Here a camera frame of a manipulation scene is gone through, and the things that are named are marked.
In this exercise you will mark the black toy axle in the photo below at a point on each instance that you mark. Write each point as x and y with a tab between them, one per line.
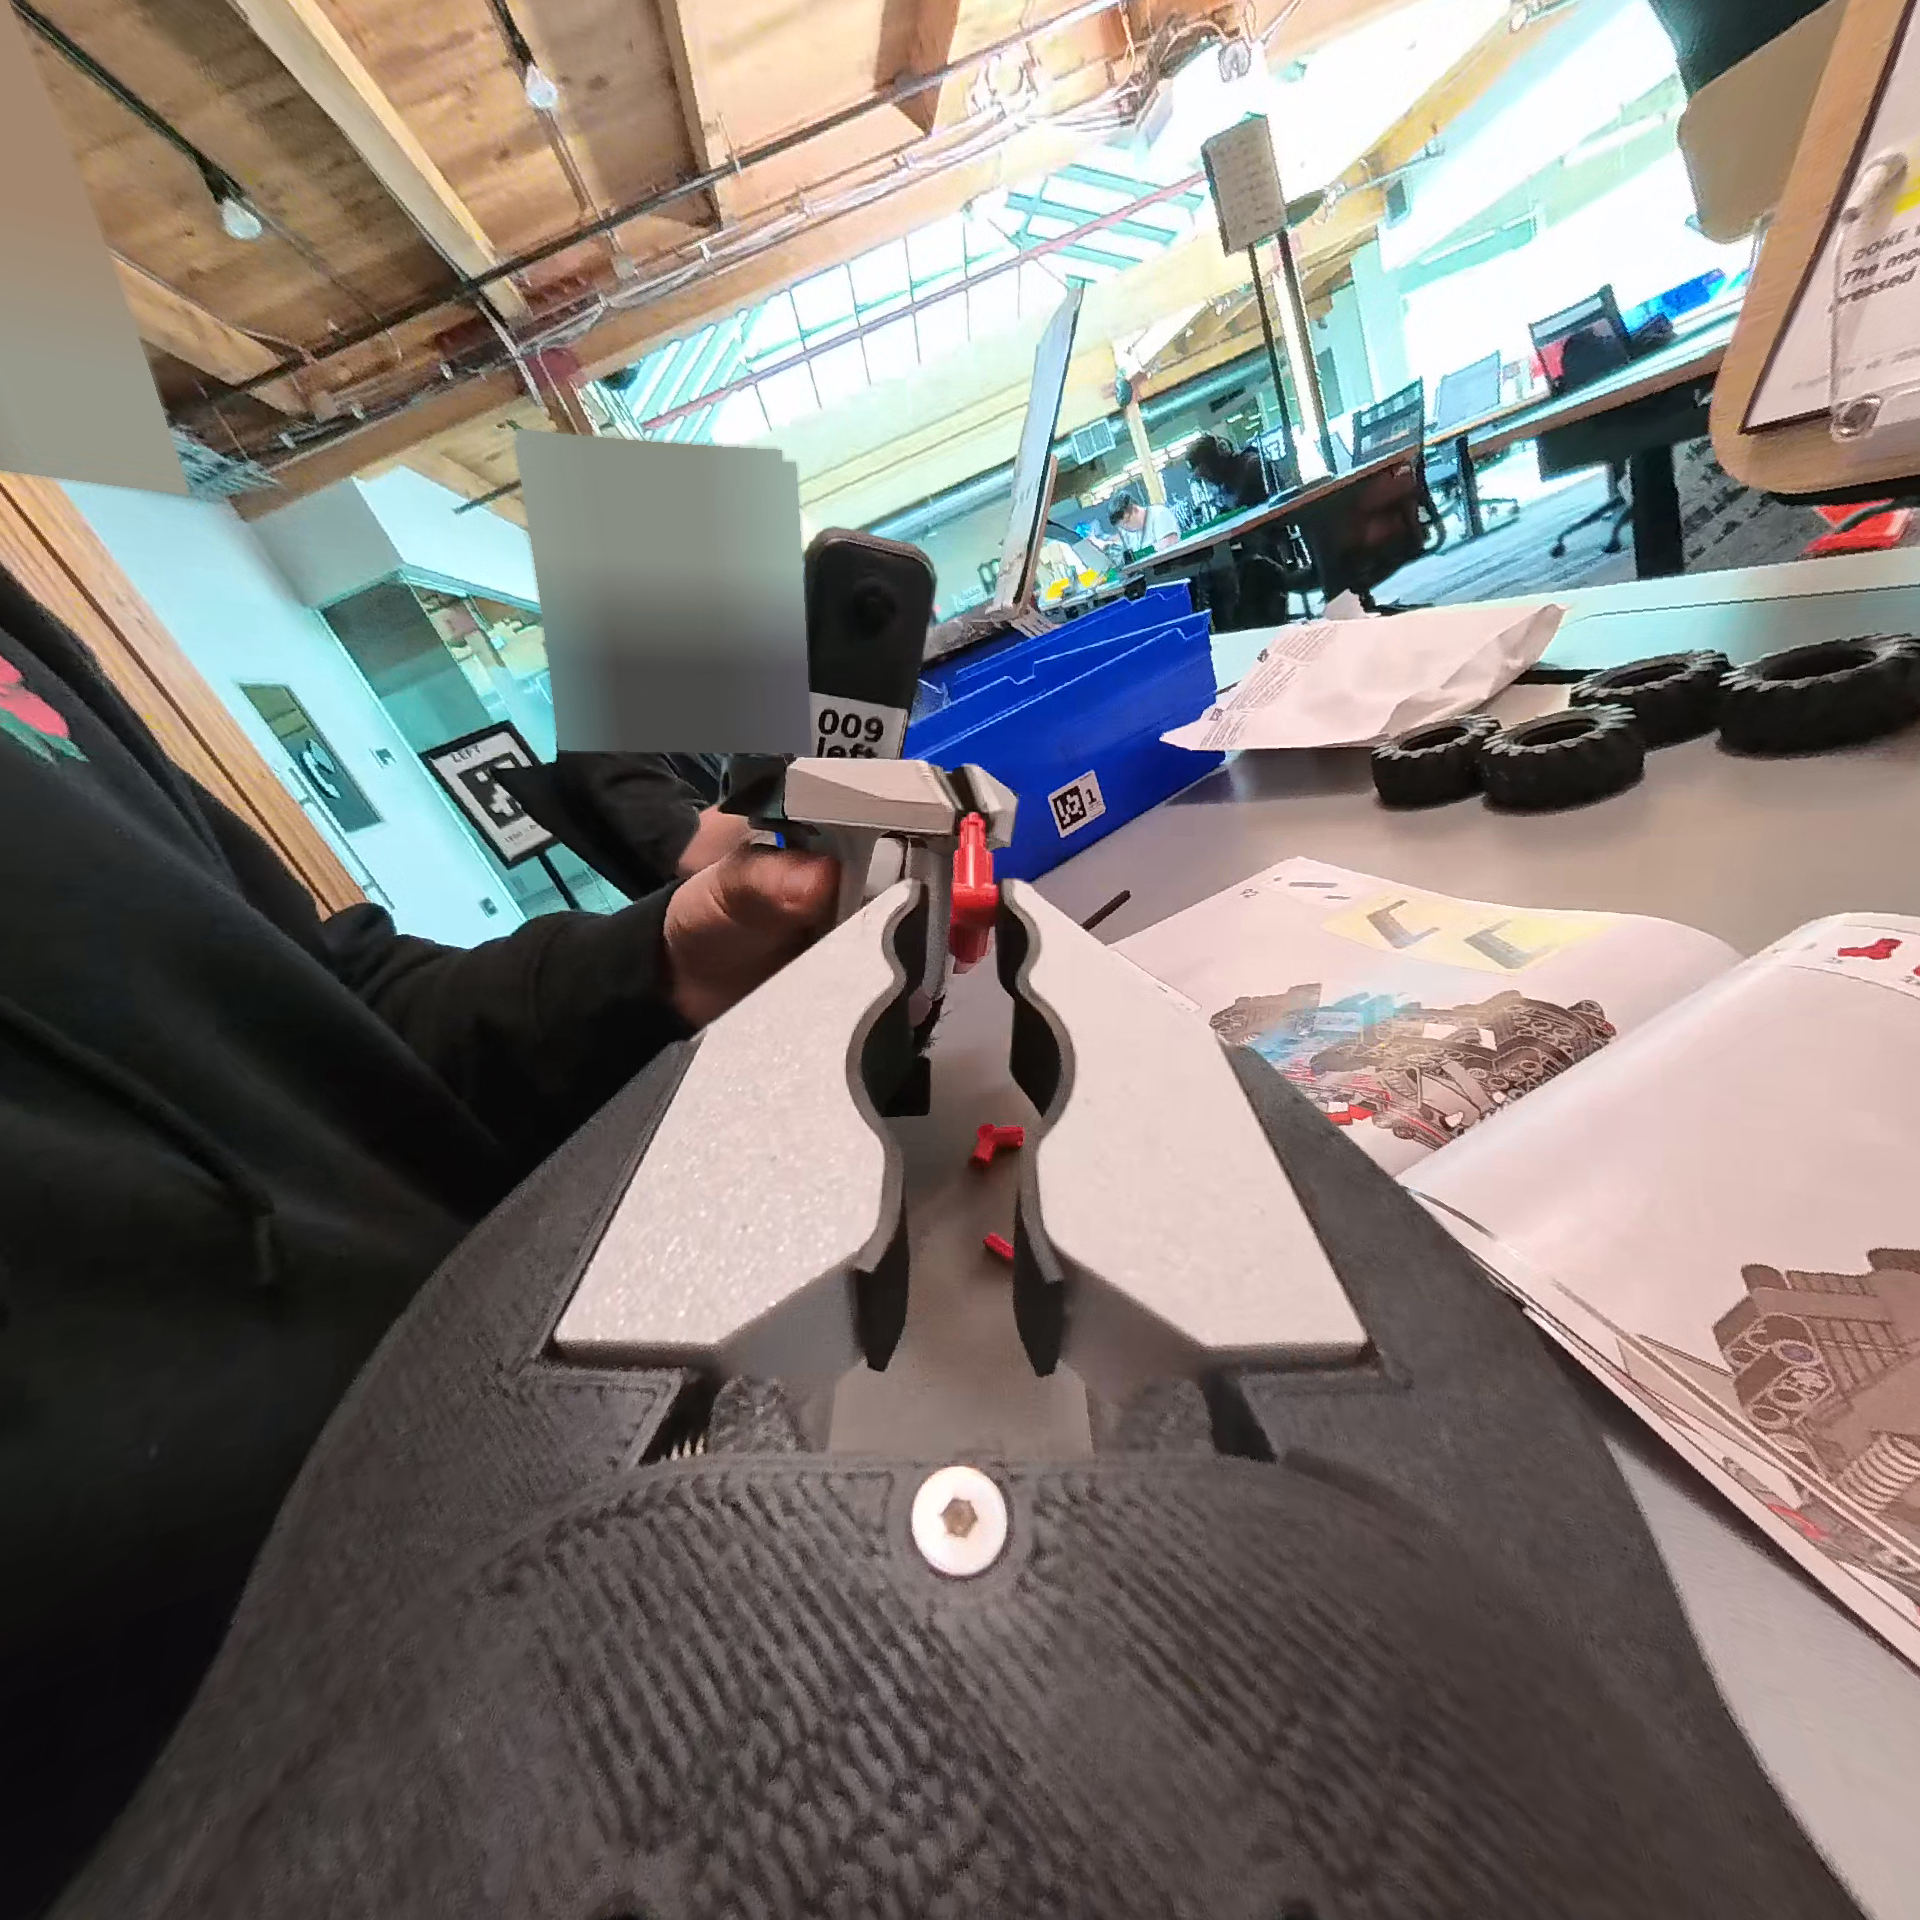
1106	913

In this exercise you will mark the grey monitor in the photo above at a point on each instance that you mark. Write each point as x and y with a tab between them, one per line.
1042	451

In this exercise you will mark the person's left forearm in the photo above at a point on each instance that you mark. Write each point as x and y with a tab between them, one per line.
511	975

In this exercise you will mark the red plastic object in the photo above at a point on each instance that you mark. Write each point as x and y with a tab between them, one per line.
1860	528

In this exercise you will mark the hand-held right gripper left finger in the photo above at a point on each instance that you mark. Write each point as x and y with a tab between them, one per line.
734	1185

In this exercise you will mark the paper sign on pole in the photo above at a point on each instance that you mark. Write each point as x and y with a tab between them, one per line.
1243	187

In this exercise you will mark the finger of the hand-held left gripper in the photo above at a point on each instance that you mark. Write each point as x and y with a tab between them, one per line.
996	807
870	795

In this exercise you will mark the person's black hoodie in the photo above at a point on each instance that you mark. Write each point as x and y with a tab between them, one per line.
180	1125

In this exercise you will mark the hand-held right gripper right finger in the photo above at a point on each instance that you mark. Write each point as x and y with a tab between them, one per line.
1201	1201

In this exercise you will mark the red toy connector piece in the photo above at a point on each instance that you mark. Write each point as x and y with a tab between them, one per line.
972	893

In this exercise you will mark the toy building instruction booklet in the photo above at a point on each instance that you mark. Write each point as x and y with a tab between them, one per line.
1575	1050

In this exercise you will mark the grey desk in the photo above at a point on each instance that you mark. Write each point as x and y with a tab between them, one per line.
1651	840

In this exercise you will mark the black toy tyre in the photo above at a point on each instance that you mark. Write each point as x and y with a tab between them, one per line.
1434	761
1823	705
1560	758
1651	697

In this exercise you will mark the wooden board with paper sign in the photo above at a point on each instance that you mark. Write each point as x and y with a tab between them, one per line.
1828	299

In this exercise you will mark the white paper bag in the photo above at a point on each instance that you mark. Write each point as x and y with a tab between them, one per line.
1382	675

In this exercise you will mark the blue plastic bin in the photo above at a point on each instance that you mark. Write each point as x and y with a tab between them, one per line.
1079	705

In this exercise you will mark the marker sign on stand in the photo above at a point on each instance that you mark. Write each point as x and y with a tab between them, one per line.
487	786

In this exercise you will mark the hanging light bulb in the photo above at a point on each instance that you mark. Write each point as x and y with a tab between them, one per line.
539	86
241	219

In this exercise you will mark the long background desk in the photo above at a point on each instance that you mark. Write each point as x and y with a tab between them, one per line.
1588	403

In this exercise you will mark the person's left hand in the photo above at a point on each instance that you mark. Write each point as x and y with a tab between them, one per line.
750	930

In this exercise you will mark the black wall panel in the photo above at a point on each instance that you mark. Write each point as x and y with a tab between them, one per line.
316	758

